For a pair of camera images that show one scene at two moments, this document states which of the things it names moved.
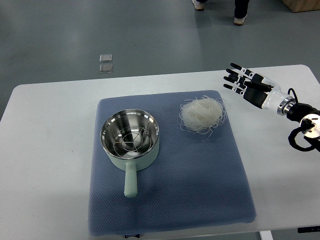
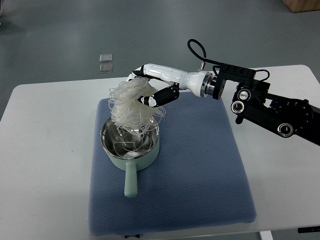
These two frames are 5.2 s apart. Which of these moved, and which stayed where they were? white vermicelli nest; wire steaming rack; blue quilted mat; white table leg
Moved: white vermicelli nest
Stayed: blue quilted mat; white table leg; wire steaming rack
